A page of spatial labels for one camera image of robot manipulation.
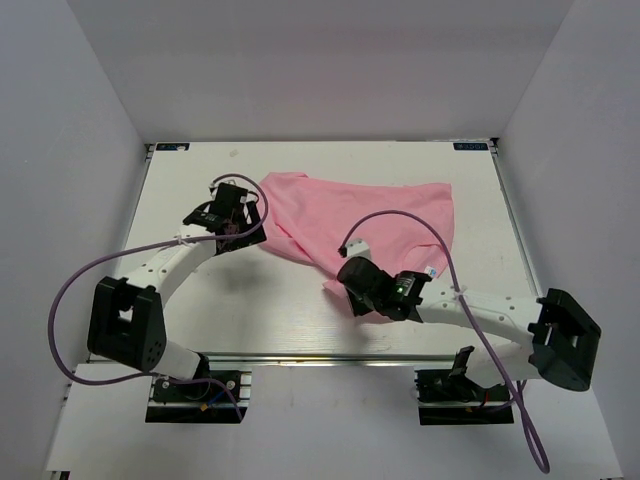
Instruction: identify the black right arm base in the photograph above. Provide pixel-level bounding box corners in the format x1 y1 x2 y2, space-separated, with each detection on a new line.
414 346 514 427

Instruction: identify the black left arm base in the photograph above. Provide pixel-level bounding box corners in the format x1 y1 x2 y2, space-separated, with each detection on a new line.
145 368 252 425

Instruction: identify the blue label sticker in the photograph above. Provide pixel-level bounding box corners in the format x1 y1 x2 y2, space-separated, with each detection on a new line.
453 142 489 151
155 143 190 152

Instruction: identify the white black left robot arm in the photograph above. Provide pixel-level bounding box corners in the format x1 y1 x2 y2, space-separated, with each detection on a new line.
87 182 266 399

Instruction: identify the blue label sticker right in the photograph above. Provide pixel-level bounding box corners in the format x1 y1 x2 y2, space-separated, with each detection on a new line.
453 142 489 151

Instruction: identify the pink t shirt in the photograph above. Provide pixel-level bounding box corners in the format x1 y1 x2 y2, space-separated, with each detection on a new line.
260 173 455 311

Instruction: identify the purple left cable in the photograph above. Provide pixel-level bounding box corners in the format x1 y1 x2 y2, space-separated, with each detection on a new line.
47 173 271 422

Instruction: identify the blue label sticker left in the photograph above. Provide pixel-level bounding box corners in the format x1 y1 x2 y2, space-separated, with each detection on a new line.
155 143 190 152

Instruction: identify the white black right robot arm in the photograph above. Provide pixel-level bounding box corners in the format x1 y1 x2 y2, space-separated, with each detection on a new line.
337 257 602 399

